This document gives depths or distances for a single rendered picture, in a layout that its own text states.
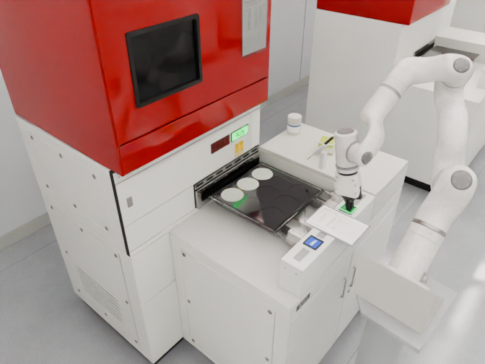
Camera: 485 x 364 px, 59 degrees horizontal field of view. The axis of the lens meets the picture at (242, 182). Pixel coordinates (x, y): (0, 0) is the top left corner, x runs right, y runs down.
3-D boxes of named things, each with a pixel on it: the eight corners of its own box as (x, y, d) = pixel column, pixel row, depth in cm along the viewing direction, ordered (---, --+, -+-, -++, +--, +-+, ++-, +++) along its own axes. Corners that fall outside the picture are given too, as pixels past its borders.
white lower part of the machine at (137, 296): (76, 302, 254) (38, 190, 207) (179, 230, 305) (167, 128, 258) (155, 374, 217) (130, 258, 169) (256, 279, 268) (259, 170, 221)
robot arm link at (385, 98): (419, 105, 152) (367, 173, 153) (387, 96, 165) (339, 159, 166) (408, 89, 147) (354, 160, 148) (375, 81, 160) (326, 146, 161)
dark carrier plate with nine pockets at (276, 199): (211, 196, 190) (211, 195, 190) (260, 164, 211) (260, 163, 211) (274, 230, 172) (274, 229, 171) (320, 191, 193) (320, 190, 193)
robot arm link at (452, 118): (437, 199, 146) (427, 204, 161) (475, 201, 143) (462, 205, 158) (437, 59, 152) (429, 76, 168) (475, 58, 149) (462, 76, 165)
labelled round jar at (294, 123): (283, 132, 223) (285, 115, 218) (291, 127, 227) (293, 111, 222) (295, 136, 219) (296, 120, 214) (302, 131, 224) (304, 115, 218)
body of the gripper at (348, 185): (330, 170, 164) (333, 195, 169) (355, 175, 158) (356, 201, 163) (341, 162, 169) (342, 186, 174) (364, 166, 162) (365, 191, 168)
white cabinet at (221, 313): (183, 347, 229) (168, 232, 182) (288, 249, 290) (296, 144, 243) (280, 427, 196) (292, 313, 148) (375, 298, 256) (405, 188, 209)
